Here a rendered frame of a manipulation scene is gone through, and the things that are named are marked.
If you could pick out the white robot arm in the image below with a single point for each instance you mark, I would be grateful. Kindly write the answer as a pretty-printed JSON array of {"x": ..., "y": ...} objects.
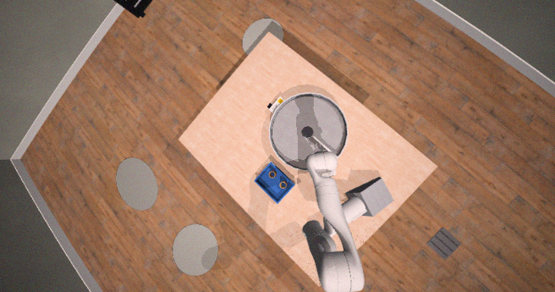
[{"x": 338, "y": 271}]

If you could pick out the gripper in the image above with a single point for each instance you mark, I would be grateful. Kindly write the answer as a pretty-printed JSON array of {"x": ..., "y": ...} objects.
[{"x": 329, "y": 174}]

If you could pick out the blue tray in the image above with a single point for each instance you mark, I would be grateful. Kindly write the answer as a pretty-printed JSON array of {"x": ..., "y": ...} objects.
[{"x": 272, "y": 185}]

